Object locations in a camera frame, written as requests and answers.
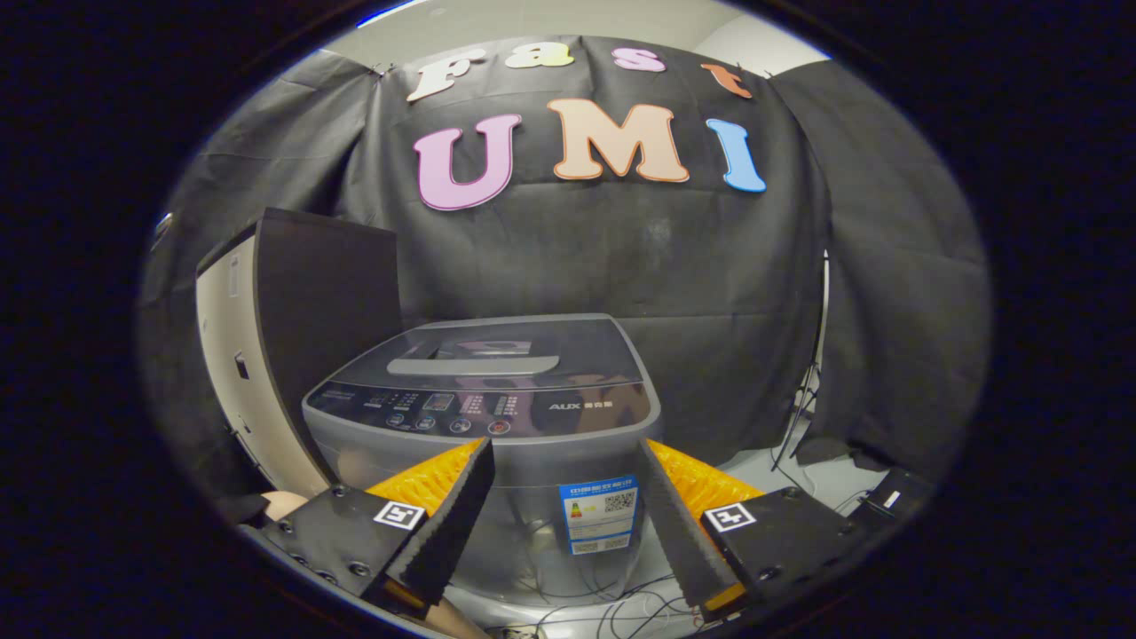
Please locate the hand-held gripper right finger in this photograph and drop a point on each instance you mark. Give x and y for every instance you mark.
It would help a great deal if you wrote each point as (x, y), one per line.
(679, 532)

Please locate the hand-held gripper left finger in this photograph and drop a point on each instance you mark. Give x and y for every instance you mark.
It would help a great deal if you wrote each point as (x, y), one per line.
(457, 515)

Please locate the grey washing machine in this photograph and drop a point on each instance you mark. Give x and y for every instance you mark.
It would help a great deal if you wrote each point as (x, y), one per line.
(568, 461)

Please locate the black light stand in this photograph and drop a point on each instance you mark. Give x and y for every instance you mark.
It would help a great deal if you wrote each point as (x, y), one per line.
(812, 390)

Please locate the black floor box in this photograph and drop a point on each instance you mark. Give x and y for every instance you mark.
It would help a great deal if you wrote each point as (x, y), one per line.
(896, 493)

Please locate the dark brown and cream cabinet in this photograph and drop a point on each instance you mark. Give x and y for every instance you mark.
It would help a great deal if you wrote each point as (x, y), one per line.
(328, 293)

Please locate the black backdrop cloth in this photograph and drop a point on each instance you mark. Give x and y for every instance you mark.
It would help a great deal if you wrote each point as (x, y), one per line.
(710, 266)

